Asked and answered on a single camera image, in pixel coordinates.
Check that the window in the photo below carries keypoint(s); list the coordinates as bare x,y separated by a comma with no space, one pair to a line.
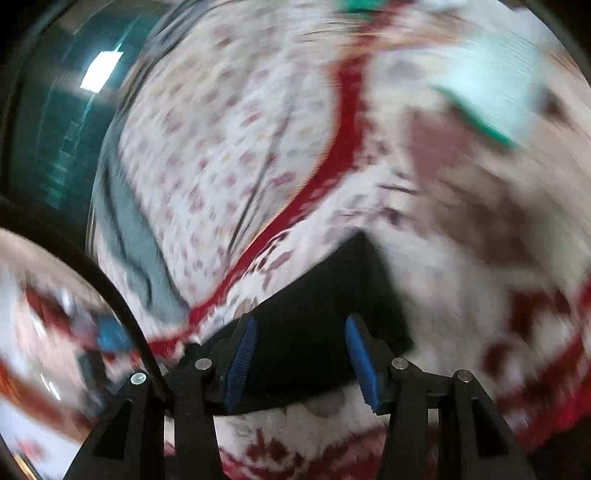
55,138

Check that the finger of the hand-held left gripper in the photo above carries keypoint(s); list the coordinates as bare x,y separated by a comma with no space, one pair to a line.
111,336

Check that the black pants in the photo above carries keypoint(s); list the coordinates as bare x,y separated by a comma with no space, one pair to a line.
314,323

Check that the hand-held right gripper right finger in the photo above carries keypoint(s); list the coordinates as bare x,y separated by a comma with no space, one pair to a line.
362,364

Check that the white rose print quilt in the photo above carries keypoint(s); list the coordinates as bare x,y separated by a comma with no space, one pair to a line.
221,152

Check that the red white floral plush blanket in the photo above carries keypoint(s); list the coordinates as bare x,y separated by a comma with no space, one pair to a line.
461,300

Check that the white green cloth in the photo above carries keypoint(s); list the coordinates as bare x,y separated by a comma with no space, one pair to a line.
489,83

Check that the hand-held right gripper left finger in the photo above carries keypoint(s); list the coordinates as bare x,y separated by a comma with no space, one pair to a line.
242,357

